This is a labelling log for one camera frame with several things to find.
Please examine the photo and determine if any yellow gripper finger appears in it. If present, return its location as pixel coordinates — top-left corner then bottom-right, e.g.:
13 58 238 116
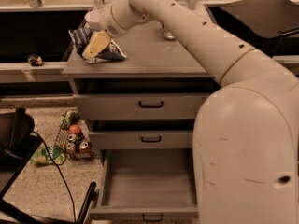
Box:
82 32 111 59

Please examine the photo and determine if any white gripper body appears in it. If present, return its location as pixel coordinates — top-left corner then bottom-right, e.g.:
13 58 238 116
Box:
99 2 128 37

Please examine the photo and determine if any blue chip bag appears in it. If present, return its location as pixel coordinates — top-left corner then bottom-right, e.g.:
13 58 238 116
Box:
68 27 126 63

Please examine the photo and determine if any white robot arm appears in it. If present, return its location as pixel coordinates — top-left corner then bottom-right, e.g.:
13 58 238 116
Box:
85 0 299 224

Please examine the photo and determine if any grey top drawer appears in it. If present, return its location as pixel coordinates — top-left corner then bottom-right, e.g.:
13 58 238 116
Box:
74 77 219 120

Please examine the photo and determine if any green chip bag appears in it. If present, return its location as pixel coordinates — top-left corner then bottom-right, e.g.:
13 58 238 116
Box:
61 110 80 129

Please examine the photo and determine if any grey drawer cabinet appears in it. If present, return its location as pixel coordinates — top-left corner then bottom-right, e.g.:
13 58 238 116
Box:
64 21 211 224

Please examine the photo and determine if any grey middle drawer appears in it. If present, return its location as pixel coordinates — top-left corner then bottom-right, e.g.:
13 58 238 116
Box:
89 119 194 149

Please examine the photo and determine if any grey open bottom drawer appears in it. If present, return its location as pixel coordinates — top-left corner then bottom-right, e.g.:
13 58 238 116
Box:
89 149 198 223

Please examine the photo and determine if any white bowl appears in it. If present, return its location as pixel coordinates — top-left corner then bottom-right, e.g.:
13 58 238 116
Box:
85 9 102 31

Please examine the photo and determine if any yellow tape measure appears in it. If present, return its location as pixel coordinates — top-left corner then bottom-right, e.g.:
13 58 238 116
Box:
28 54 43 66

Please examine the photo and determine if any orange fruit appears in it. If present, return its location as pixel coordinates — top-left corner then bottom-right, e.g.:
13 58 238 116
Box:
69 124 81 135

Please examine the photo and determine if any silver soda can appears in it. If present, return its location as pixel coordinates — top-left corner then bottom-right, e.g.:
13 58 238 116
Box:
68 133 78 143

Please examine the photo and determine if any red soda can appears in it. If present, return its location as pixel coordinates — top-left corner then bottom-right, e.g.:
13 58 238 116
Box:
79 141 92 154

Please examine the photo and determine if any orange soda can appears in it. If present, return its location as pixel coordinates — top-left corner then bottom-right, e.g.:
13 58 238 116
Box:
65 143 76 155

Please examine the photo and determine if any black chair left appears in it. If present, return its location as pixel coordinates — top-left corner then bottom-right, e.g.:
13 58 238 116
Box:
0 108 96 224

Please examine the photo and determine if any black office chair right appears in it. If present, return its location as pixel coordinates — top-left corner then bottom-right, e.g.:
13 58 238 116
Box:
215 0 299 56

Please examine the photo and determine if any wire basket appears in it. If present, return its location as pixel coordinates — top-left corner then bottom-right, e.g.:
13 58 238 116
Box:
55 109 94 160

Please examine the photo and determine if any black cable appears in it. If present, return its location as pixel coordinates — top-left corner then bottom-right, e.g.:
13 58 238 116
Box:
31 130 78 224

